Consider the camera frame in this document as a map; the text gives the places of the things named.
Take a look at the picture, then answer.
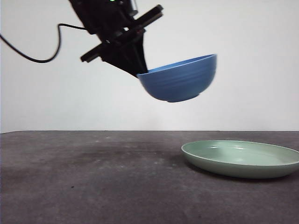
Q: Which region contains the pale green plate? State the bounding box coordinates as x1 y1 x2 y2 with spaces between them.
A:
181 140 299 180

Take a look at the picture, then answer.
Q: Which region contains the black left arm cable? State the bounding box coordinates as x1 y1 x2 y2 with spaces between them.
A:
0 23 87 63

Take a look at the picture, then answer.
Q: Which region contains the blue ribbed bowl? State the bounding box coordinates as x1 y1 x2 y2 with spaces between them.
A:
136 54 218 103

